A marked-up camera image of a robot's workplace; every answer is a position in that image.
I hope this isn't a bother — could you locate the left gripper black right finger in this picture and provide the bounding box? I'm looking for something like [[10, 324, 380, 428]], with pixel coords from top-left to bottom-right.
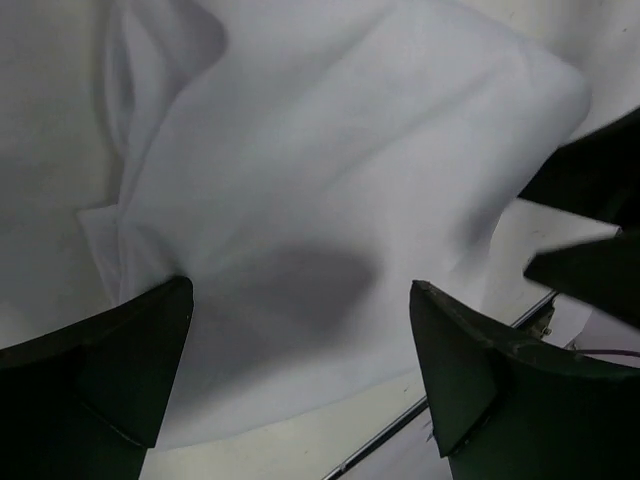
[[410, 281, 639, 480]]

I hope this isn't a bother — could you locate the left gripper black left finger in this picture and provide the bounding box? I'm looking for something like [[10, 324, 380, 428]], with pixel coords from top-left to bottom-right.
[[1, 277, 194, 479]]

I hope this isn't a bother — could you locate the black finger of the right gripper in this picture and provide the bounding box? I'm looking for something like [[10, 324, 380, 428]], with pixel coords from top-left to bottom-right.
[[519, 109, 639, 230], [524, 232, 639, 325]]

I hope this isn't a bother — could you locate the white t-shirt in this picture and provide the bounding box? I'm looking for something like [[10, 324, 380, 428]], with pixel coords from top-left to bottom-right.
[[80, 1, 590, 449]]

